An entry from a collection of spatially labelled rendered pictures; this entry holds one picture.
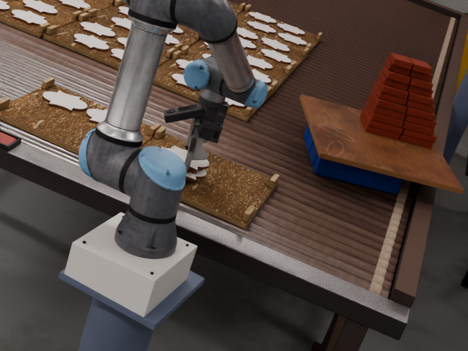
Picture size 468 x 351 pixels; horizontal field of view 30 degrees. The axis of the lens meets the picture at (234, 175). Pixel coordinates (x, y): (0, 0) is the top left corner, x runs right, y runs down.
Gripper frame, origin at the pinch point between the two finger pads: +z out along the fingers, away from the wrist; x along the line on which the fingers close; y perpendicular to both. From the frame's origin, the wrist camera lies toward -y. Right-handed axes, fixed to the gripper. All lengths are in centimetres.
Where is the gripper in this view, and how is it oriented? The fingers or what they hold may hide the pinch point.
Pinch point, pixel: (184, 158)
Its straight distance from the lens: 255.0
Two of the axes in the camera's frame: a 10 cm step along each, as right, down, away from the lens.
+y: 9.5, 2.4, 1.8
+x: -0.5, -4.5, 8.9
